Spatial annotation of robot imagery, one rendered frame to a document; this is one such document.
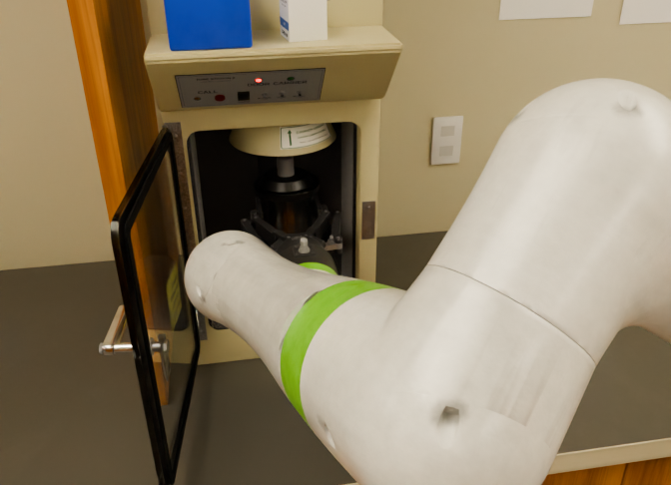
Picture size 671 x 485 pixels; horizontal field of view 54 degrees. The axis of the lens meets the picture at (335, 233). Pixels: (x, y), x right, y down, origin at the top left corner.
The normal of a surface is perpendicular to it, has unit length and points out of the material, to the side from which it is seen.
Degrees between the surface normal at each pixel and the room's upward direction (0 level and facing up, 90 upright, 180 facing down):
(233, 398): 0
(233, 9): 90
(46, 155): 90
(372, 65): 135
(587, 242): 58
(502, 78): 90
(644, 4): 90
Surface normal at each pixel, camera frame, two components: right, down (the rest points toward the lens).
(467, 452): -0.02, 0.04
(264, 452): 0.00, -0.88
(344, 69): 0.12, 0.95
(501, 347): -0.02, -0.29
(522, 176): -0.62, -0.44
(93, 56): 0.17, 0.47
